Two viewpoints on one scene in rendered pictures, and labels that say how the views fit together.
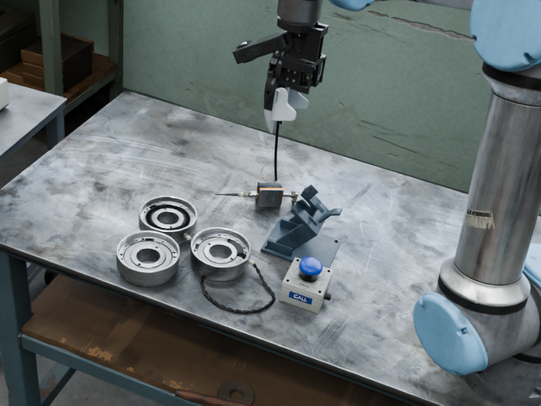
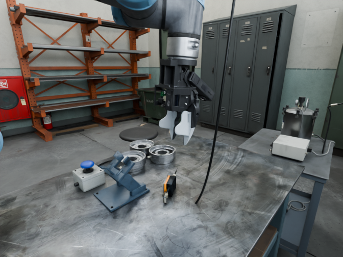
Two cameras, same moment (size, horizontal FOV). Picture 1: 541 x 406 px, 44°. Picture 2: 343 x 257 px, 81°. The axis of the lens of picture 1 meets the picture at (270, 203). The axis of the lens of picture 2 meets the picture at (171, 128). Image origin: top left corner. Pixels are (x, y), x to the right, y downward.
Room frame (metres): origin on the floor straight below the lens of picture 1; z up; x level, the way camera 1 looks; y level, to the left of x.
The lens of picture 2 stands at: (1.35, -0.43, 1.16)
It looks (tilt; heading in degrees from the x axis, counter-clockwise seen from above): 17 degrees down; 120
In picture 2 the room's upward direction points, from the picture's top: straight up
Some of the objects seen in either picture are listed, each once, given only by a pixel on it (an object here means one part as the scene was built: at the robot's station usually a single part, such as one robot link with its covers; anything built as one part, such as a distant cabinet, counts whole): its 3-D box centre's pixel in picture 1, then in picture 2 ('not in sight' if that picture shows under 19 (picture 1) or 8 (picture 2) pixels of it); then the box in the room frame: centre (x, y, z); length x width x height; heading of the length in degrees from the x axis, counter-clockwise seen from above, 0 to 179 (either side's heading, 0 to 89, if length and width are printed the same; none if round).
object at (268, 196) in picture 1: (270, 196); (167, 185); (1.08, 0.00, 0.82); 0.05 x 0.02 x 0.04; 106
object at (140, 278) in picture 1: (147, 259); (142, 148); (0.84, 0.19, 0.82); 0.10 x 0.10 x 0.04
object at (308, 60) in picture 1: (297, 53); (177, 85); (1.11, 0.00, 1.11); 0.09 x 0.08 x 0.12; 71
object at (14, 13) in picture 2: not in sight; (97, 71); (-1.95, 2.34, 1.05); 2.38 x 0.70 x 2.10; 77
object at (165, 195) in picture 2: (257, 193); (172, 181); (1.08, 0.03, 0.82); 0.17 x 0.02 x 0.04; 106
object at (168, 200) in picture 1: (167, 221); (162, 154); (0.95, 0.18, 0.82); 0.10 x 0.10 x 0.04
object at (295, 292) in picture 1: (309, 285); (87, 177); (0.84, -0.09, 0.82); 0.08 x 0.07 x 0.05; 77
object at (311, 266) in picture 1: (308, 273); (88, 169); (0.84, -0.08, 0.85); 0.04 x 0.04 x 0.05
